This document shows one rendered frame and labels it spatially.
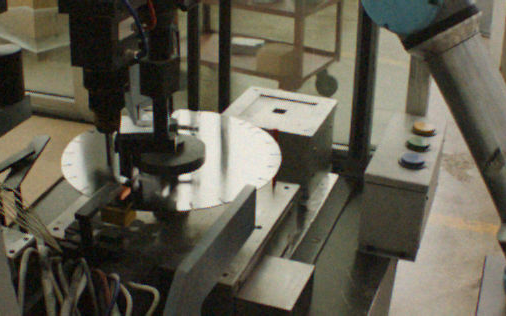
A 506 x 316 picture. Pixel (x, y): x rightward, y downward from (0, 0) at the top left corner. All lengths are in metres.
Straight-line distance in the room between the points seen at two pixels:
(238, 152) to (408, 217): 0.30
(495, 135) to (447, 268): 1.70
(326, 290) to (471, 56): 0.46
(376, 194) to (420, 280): 1.33
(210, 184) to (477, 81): 0.39
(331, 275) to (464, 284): 1.37
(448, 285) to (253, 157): 1.51
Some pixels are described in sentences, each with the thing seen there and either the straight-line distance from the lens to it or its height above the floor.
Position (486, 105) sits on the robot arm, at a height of 1.12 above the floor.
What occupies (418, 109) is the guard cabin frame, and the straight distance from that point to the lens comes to 1.41.
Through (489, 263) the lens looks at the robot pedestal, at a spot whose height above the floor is 0.75.
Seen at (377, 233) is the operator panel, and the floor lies 0.79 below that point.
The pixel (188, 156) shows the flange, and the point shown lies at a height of 0.96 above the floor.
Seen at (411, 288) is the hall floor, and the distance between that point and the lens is 2.44.
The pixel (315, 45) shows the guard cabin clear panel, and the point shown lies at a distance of 1.44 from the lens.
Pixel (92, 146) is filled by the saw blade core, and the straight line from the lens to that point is 1.12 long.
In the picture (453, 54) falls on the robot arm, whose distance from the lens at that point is 0.88.
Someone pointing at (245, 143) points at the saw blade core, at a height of 0.95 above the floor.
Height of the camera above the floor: 1.43
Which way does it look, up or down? 27 degrees down
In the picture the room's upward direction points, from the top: 1 degrees clockwise
